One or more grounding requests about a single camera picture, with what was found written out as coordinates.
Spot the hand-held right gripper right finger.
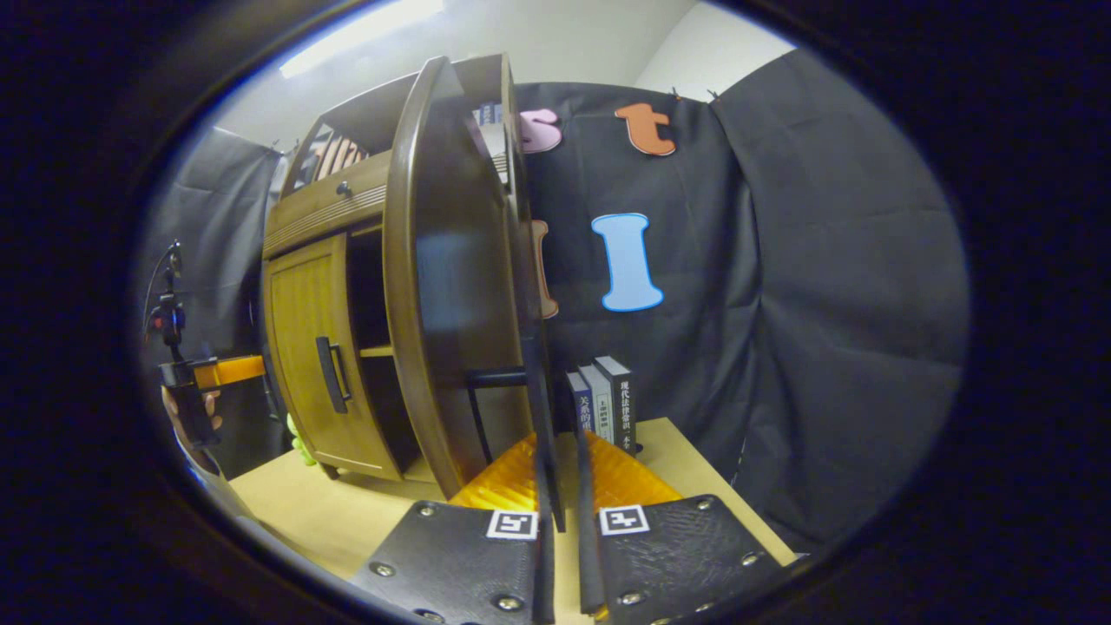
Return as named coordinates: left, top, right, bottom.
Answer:
left=573, top=425, right=787, bottom=625

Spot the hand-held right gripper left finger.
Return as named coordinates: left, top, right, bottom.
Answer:
left=352, top=343, right=567, bottom=625

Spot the wooden cabinet door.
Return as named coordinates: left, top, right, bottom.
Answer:
left=384, top=56, right=556, bottom=501
left=263, top=233, right=405, bottom=481

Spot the wooden double-door shoe cabinet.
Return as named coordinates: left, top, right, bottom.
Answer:
left=260, top=54, right=546, bottom=487

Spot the green toy figure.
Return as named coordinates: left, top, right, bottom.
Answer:
left=287, top=414, right=316, bottom=468

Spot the black spine standing book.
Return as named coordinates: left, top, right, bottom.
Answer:
left=595, top=355, right=638, bottom=455

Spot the grey spine standing book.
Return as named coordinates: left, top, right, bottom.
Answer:
left=579, top=364, right=616, bottom=444

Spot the blue spine standing book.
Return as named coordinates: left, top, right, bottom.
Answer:
left=566, top=372, right=596, bottom=436

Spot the wooden drawer with black knob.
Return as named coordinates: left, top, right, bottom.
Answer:
left=263, top=155, right=391, bottom=253

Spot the row of leaning pale books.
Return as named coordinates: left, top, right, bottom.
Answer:
left=312, top=136, right=368, bottom=181

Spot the black backdrop cloth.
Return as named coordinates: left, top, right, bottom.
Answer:
left=137, top=50, right=970, bottom=556

